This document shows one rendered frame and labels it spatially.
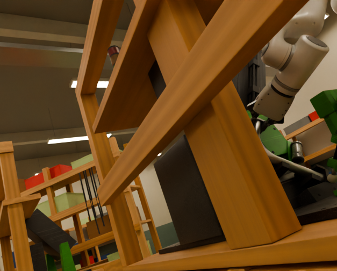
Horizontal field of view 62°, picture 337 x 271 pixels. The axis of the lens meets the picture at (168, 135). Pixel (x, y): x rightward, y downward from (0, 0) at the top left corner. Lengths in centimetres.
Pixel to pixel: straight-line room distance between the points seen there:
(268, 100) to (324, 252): 54
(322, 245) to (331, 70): 657
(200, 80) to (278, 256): 36
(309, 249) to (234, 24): 38
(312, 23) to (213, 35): 50
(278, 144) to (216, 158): 45
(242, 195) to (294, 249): 13
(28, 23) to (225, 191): 461
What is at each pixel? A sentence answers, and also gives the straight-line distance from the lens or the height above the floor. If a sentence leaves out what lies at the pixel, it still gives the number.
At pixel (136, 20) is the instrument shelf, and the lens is 84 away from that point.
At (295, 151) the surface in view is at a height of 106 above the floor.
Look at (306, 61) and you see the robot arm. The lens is 87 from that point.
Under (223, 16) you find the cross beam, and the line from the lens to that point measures 52.
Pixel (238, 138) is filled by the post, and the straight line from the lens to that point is 61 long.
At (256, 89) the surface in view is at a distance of 116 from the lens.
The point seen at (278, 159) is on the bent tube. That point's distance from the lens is 94.
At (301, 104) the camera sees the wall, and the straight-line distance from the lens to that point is 727.
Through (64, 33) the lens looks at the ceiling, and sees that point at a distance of 505.
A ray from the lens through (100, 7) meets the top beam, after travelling 126.
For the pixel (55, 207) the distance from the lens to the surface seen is 407.
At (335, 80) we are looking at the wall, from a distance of 696.
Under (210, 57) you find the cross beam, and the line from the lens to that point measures 54.
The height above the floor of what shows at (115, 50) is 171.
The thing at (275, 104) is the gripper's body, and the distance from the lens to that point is 94.
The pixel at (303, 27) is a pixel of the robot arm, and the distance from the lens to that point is 97.
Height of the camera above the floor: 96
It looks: 18 degrees up
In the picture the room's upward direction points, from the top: 20 degrees counter-clockwise
